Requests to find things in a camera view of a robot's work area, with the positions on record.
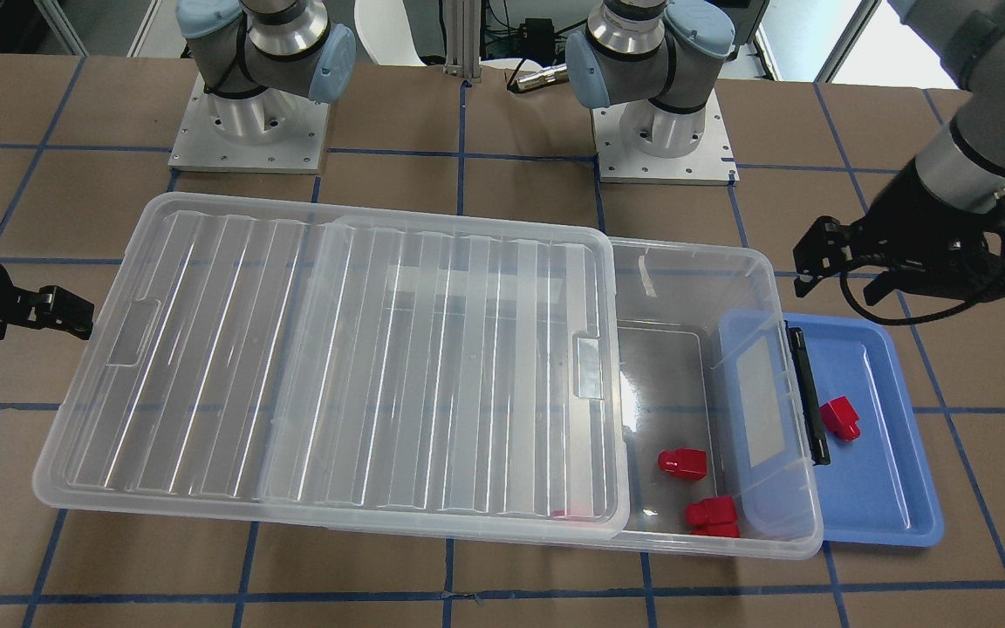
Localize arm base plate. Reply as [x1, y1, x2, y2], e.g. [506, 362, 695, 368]
[167, 76, 331, 174]
[591, 92, 741, 186]

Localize red block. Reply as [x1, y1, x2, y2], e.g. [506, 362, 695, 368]
[657, 447, 708, 481]
[820, 396, 862, 442]
[683, 495, 738, 528]
[690, 522, 742, 539]

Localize black box handle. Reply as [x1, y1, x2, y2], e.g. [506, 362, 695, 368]
[786, 323, 832, 466]

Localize clear plastic storage box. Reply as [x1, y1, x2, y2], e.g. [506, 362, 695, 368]
[328, 235, 824, 561]

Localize aluminium frame post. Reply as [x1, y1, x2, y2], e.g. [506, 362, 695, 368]
[441, 0, 483, 83]

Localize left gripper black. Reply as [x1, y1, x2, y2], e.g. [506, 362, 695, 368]
[793, 162, 1005, 306]

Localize white plastic chair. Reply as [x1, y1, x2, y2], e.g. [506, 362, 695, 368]
[352, 1, 444, 67]

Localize silver cylinder tool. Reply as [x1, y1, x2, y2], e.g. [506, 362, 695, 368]
[506, 59, 569, 94]

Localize blue plastic tray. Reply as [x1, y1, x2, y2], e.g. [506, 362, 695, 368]
[785, 313, 945, 548]

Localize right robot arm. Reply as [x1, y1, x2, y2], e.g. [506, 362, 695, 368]
[0, 1, 358, 341]

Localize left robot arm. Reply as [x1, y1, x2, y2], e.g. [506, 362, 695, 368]
[565, 1, 1005, 319]

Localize clear plastic box lid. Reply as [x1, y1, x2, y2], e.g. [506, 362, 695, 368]
[32, 194, 630, 544]

